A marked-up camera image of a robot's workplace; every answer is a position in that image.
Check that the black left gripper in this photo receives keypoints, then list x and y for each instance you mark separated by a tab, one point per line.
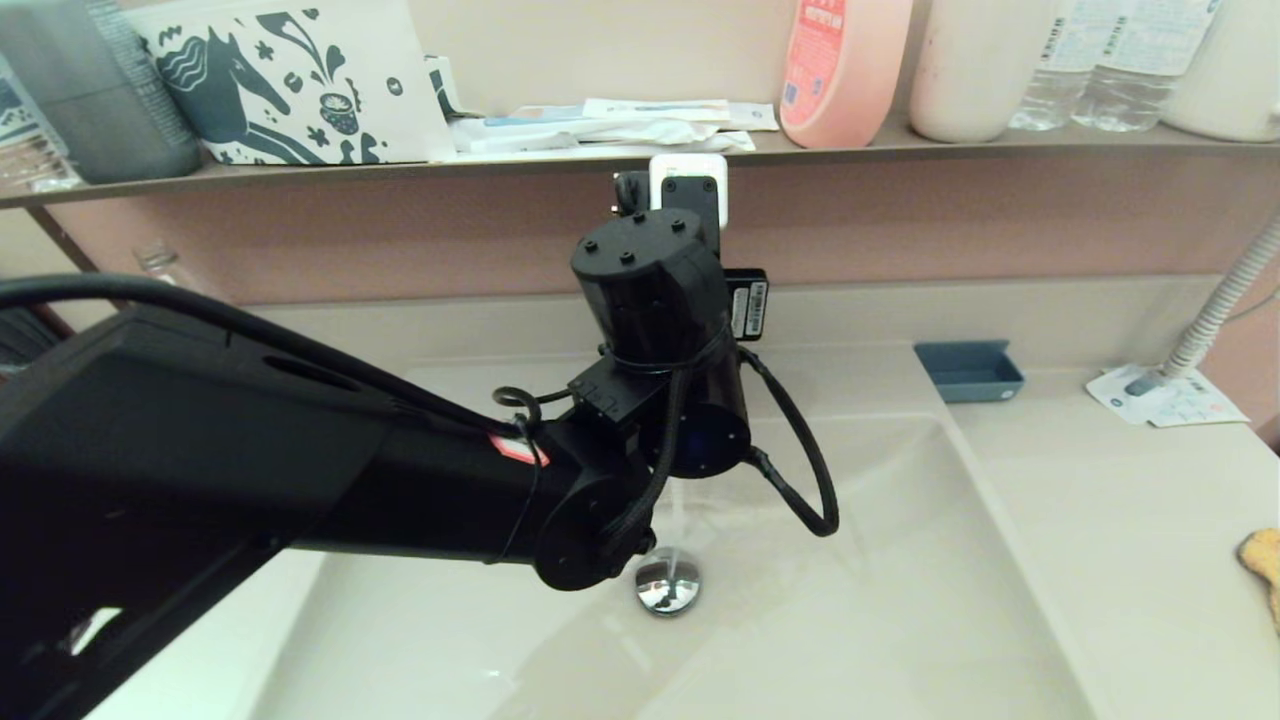
747	305

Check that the orange grey fluffy cloth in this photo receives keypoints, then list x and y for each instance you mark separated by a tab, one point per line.
1262	570

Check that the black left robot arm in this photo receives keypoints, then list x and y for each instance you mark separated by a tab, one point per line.
200	450

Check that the white ceramic sink basin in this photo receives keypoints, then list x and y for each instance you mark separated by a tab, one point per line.
900	600

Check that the small white sachet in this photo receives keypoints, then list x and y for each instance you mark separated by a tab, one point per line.
755	117

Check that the white blue toothbrush packet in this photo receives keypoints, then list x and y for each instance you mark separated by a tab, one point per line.
650	108

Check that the large white plastic packet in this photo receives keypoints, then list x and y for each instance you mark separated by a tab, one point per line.
600	138

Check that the blue soap dish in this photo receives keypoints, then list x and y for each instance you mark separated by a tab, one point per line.
968	372

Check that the pink lotion bottle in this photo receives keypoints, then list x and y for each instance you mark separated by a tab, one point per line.
840	70

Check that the chrome drain stopper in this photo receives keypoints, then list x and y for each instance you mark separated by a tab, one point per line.
668	590

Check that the clear water bottle white label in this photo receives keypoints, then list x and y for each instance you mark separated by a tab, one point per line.
1140	80
1050	90

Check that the white card blue logo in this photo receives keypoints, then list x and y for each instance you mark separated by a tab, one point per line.
1120	395

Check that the printed paper leaflet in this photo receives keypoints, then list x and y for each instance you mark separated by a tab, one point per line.
1205	410

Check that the horse pattern white box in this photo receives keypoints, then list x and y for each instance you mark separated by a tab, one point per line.
300	80

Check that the white ribbed jar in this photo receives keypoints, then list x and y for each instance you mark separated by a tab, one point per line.
1235	80

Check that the slim clear plastic bottle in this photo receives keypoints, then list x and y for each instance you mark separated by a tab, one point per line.
165	270

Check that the dark grey canister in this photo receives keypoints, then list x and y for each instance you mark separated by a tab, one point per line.
100	110

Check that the clear plastic packet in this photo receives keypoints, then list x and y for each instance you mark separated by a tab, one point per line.
35	170

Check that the dark grey ribbed item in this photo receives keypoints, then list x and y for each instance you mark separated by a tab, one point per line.
20	340

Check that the blue patterned box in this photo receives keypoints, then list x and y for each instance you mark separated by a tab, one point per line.
20	105

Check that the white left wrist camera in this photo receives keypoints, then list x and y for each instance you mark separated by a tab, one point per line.
690	170

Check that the brown wall shelf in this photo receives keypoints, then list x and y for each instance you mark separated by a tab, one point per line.
900	145

